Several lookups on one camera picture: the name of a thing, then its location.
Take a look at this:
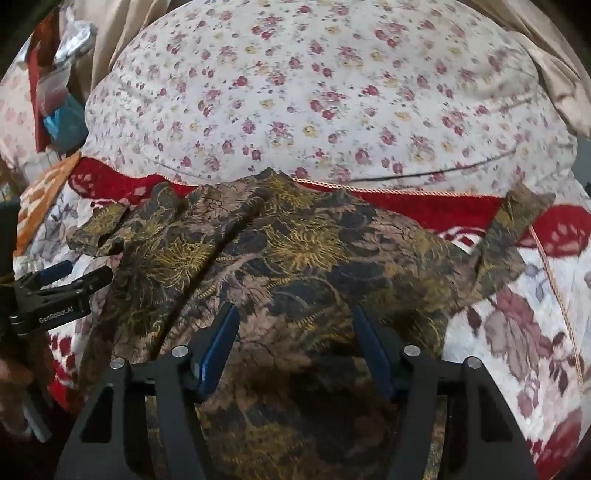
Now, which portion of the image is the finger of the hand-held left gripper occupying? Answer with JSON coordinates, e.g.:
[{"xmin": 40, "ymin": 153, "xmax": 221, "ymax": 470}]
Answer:
[
  {"xmin": 18, "ymin": 260, "xmax": 75, "ymax": 296},
  {"xmin": 41, "ymin": 265, "xmax": 114, "ymax": 308}
]

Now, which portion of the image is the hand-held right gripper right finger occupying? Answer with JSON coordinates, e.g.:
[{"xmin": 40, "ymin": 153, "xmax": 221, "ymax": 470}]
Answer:
[{"xmin": 353, "ymin": 305, "xmax": 539, "ymax": 480}]

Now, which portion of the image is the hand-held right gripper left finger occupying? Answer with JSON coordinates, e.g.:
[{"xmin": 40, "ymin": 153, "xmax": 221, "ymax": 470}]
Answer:
[{"xmin": 58, "ymin": 302, "xmax": 241, "ymax": 480}]

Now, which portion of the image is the dark floral shirt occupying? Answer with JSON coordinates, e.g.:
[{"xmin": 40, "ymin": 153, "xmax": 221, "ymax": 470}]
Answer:
[{"xmin": 67, "ymin": 168, "xmax": 557, "ymax": 480}]

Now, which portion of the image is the person's left hand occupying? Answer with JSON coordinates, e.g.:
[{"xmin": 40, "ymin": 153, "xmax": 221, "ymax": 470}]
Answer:
[{"xmin": 0, "ymin": 332, "xmax": 52, "ymax": 438}]

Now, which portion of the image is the orange patterned cloth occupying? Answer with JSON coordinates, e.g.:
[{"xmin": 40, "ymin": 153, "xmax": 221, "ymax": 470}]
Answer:
[{"xmin": 16, "ymin": 151, "xmax": 82, "ymax": 257}]

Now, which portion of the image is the red white floral blanket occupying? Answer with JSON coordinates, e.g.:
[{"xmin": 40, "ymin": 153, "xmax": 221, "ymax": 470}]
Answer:
[{"xmin": 14, "ymin": 156, "xmax": 591, "ymax": 480}]

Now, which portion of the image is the blue packet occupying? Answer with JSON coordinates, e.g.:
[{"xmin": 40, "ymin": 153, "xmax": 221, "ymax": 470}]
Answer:
[{"xmin": 43, "ymin": 98, "xmax": 89, "ymax": 145}]

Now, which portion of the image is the pink floral cloth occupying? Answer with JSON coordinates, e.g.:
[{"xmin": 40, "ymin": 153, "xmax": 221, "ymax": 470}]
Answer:
[{"xmin": 0, "ymin": 69, "xmax": 38, "ymax": 164}]

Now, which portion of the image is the clear plastic bag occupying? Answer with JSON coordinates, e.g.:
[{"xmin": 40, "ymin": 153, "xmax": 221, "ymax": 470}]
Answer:
[{"xmin": 36, "ymin": 68, "xmax": 75, "ymax": 117}]

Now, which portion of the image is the red cloth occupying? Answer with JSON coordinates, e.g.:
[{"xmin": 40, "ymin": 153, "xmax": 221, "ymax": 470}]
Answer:
[{"xmin": 28, "ymin": 13, "xmax": 62, "ymax": 153}]

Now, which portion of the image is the silver foil bag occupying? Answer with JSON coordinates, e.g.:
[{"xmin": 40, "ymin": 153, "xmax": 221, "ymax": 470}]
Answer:
[{"xmin": 52, "ymin": 19, "xmax": 99, "ymax": 66}]

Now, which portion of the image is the beige cloth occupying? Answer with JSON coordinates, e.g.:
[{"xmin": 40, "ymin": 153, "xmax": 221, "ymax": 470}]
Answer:
[
  {"xmin": 466, "ymin": 0, "xmax": 591, "ymax": 136},
  {"xmin": 73, "ymin": 0, "xmax": 160, "ymax": 90}
]

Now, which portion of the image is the white floral quilt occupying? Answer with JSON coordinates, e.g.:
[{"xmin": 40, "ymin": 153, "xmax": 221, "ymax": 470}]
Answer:
[{"xmin": 83, "ymin": 0, "xmax": 580, "ymax": 197}]

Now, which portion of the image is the thin black cable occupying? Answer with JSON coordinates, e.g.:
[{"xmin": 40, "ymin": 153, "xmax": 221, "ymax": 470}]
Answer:
[{"xmin": 152, "ymin": 148, "xmax": 575, "ymax": 184}]

